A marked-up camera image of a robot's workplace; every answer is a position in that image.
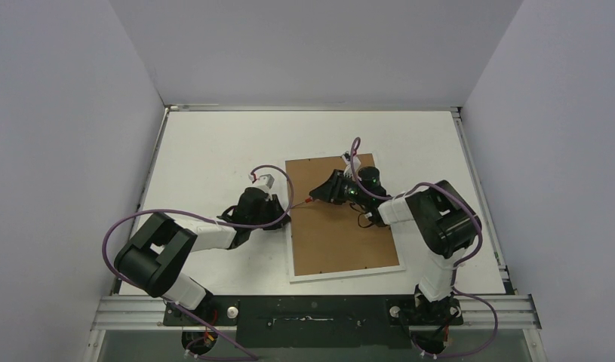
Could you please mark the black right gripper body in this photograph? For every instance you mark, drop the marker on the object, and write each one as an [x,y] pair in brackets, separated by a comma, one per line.
[331,187]

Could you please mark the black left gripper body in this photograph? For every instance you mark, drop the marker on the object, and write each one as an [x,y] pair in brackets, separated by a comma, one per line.
[255,221]

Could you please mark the blue red screwdriver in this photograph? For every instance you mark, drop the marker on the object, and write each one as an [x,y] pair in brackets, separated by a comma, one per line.
[302,203]

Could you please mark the white picture frame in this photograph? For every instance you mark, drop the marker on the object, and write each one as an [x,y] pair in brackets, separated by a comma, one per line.
[337,275]

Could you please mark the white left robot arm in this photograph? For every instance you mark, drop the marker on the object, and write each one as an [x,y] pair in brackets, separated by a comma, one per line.
[155,255]

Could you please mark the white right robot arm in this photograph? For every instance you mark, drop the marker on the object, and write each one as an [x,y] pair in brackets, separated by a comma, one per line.
[446,222]

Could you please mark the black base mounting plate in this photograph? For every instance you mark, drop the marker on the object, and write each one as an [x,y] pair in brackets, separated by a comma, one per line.
[329,321]

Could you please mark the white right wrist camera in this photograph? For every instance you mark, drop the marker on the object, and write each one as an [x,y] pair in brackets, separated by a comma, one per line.
[352,162]

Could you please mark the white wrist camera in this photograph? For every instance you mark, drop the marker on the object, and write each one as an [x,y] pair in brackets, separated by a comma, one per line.
[352,162]
[264,182]

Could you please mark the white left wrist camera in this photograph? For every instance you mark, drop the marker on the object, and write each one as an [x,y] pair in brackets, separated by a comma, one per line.
[264,182]

